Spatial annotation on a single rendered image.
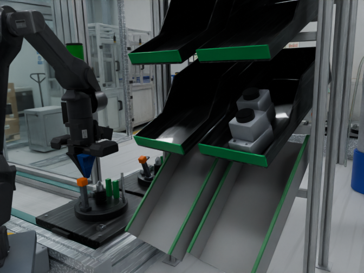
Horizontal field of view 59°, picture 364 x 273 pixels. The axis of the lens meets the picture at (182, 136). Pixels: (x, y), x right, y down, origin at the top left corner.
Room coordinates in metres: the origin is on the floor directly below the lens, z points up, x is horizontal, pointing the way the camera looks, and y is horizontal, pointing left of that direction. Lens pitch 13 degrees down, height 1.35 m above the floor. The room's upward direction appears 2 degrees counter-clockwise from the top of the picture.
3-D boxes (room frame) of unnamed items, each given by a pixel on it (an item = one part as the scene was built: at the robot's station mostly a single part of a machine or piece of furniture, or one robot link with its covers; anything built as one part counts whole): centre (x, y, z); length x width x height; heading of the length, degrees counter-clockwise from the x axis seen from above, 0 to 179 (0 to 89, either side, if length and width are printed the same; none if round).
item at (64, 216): (0.81, 0.22, 0.96); 0.24 x 0.24 x 0.02; 56
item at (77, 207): (0.81, 0.22, 0.98); 0.14 x 0.14 x 0.02
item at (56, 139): (0.77, 0.24, 1.19); 0.19 x 0.06 x 0.08; 57
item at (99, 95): (0.82, 0.24, 1.29); 0.12 x 0.08 x 0.11; 168
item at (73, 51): (1.01, 0.32, 1.38); 0.05 x 0.05 x 0.05
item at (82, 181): (0.77, 0.25, 1.04); 0.04 x 0.02 x 0.08; 146
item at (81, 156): (0.77, 0.23, 1.11); 0.06 x 0.04 x 0.07; 147
